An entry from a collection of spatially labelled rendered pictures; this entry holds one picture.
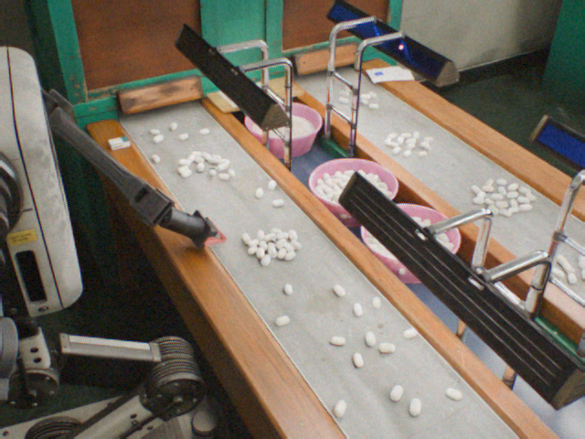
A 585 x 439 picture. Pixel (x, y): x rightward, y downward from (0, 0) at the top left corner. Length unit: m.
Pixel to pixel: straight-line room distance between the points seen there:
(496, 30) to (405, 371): 3.33
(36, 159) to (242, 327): 0.75
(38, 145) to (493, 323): 0.75
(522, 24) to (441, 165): 2.64
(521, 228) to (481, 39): 2.65
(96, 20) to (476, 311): 1.58
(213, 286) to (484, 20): 3.17
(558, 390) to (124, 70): 1.76
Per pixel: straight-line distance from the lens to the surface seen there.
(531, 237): 1.96
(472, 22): 4.39
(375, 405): 1.44
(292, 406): 1.40
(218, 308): 1.59
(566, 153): 1.71
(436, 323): 1.59
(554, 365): 1.11
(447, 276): 1.22
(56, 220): 1.00
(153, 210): 1.62
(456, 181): 2.13
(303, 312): 1.61
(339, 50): 2.68
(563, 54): 4.47
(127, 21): 2.33
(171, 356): 1.46
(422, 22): 4.10
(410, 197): 2.03
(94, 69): 2.35
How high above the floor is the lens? 1.87
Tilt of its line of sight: 37 degrees down
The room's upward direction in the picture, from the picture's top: 1 degrees clockwise
